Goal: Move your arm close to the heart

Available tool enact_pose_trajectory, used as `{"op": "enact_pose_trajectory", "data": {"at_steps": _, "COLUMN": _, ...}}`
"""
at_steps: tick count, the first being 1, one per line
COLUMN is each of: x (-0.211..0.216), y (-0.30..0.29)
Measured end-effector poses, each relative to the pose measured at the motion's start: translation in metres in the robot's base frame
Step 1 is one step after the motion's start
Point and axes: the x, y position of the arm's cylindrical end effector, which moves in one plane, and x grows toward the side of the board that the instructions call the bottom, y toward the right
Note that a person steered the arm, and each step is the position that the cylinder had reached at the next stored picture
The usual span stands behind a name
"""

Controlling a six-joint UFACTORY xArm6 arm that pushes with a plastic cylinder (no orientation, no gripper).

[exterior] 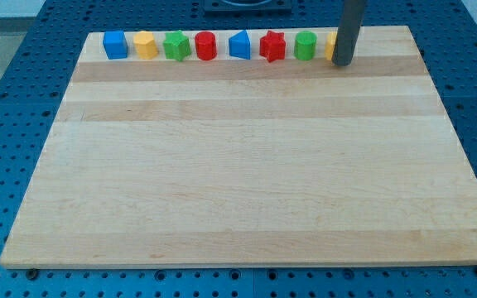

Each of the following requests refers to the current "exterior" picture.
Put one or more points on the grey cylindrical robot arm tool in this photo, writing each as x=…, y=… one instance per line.
x=348, y=31

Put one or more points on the yellow heart block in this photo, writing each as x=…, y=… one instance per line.
x=330, y=45

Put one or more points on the large wooden board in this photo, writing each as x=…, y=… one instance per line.
x=249, y=163

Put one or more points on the blue triangle block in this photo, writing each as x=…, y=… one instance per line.
x=239, y=45

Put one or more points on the red star block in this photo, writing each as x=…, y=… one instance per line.
x=273, y=46

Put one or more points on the red cylinder block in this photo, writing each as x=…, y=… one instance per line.
x=205, y=44

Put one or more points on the green star block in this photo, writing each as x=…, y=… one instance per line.
x=176, y=45

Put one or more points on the green cylinder block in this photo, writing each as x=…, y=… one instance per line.
x=305, y=45

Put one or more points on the yellow hexagon block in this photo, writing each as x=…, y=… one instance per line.
x=145, y=45

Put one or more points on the blue cube block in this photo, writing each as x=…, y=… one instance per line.
x=115, y=45

